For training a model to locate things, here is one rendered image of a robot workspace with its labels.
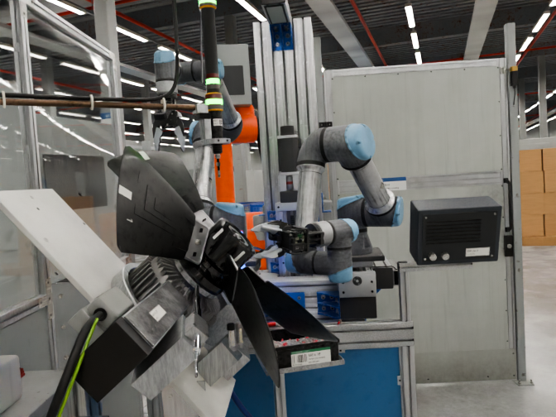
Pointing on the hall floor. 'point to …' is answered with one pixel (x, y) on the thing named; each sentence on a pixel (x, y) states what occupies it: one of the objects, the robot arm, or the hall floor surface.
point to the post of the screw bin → (280, 398)
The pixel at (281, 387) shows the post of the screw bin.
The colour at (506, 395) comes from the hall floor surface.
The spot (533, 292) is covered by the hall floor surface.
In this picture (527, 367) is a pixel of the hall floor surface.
